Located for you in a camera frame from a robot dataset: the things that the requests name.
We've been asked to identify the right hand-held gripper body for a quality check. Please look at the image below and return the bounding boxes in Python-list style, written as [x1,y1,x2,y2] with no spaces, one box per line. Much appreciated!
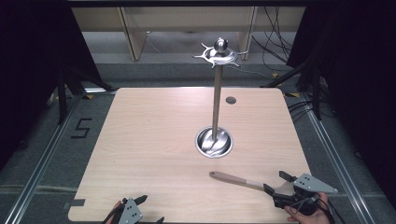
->
[273,173,339,217]

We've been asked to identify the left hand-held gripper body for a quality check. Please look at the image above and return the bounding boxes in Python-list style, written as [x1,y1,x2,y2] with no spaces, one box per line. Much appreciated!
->
[106,197,145,224]

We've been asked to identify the wooden handled spatula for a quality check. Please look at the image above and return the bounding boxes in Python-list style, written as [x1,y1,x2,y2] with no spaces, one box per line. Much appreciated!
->
[208,170,295,196]

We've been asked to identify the person's left hand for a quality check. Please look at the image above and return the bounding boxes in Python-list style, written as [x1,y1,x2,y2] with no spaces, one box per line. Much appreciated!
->
[102,200,124,224]

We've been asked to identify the person's right hand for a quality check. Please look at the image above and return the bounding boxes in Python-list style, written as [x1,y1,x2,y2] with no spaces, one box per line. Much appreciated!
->
[284,191,332,224]

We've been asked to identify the black metal stand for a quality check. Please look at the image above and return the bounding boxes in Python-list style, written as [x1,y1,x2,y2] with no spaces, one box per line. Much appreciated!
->
[261,57,328,121]
[55,62,117,126]

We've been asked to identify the steel utensil hanging rack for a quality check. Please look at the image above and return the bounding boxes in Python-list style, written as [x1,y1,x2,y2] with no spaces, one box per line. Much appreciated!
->
[192,36,249,160]

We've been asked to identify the black curtain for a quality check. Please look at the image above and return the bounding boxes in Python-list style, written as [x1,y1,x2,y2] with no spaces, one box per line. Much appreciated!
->
[286,0,396,200]
[0,0,104,171]

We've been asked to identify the beige wooden desk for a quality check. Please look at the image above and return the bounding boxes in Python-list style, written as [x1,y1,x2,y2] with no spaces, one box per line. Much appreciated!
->
[71,6,306,62]

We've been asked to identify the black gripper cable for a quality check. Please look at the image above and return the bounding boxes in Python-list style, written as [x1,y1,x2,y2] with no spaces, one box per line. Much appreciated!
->
[317,195,340,224]

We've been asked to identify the aluminium floor rail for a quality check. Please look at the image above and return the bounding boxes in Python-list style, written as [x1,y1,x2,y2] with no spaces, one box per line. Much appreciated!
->
[298,92,375,224]
[3,88,118,224]

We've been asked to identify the bundle of black cables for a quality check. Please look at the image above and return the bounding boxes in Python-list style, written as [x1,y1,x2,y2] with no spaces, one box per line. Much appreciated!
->
[250,6,294,64]

